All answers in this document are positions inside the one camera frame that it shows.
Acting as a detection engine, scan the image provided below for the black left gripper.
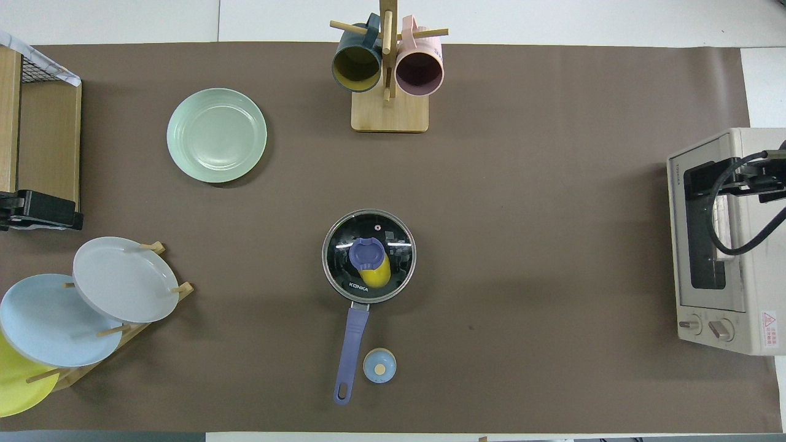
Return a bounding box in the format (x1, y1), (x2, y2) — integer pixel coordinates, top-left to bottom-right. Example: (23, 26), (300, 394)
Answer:
(0, 190), (84, 231)

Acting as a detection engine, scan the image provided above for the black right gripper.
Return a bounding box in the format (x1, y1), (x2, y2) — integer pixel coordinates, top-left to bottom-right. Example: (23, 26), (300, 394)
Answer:
(725, 149), (786, 203)

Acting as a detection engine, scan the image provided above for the glass lid with blue knob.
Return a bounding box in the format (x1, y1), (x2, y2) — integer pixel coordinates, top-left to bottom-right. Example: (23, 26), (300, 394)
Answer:
(322, 209), (418, 304)

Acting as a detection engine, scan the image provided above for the yellow potato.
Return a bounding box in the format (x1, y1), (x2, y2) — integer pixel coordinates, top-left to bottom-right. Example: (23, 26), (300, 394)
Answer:
(358, 255), (392, 289)

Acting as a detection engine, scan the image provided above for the grey plate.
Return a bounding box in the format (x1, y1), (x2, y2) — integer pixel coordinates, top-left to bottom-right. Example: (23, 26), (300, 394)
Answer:
(72, 236), (180, 324)

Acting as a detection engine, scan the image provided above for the light blue plate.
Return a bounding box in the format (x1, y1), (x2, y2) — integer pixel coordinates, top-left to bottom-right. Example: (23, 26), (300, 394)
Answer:
(0, 274), (123, 368)

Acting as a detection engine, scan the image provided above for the wooden plate rack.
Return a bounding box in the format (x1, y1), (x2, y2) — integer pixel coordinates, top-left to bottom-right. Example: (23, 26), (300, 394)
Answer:
(25, 241), (195, 394)

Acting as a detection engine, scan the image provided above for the pale green plate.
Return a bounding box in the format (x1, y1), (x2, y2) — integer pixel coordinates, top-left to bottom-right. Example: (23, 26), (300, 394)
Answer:
(166, 88), (268, 184)

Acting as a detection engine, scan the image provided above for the yellow plate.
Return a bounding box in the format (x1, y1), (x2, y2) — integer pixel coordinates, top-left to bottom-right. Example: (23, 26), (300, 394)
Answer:
(0, 331), (60, 418)

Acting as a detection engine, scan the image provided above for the wooden shelf box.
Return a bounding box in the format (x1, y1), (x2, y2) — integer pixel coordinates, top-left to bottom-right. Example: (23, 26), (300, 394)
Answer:
(0, 46), (82, 212)

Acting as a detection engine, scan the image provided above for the cream toaster oven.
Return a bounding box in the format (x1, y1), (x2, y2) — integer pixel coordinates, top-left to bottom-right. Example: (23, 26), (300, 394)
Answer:
(666, 127), (786, 357)

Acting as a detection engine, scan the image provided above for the white crumpled sheet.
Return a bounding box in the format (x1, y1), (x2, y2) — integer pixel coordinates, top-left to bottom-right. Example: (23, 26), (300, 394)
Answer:
(0, 31), (82, 88)

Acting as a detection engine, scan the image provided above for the brown table mat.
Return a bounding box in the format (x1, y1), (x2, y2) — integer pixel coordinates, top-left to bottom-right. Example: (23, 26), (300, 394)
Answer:
(0, 42), (784, 433)

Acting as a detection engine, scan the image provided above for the dark blue saucepan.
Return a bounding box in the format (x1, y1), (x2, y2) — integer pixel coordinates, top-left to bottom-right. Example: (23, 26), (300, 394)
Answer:
(322, 209), (418, 406)

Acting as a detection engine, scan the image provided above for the teal mug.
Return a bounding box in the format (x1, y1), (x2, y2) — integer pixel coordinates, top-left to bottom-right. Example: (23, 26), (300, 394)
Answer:
(332, 14), (384, 93)

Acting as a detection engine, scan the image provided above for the wooden mug tree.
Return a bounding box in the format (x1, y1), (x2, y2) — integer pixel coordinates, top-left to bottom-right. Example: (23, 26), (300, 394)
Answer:
(330, 0), (449, 133)

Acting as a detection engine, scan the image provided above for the small blue dome timer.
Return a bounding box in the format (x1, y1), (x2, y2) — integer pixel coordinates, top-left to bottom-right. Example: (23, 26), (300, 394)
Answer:
(362, 347), (397, 384)

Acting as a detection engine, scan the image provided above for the pink ribbed mug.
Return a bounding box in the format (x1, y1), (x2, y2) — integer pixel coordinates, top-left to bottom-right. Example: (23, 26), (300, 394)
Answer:
(395, 15), (445, 97)

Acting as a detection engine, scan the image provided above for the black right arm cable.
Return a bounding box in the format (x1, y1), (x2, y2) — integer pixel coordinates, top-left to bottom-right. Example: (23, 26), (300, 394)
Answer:
(706, 150), (786, 255)

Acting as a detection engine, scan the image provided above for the black wire basket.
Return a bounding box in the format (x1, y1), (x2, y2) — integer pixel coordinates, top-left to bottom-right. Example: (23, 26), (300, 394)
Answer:
(20, 54), (68, 83)

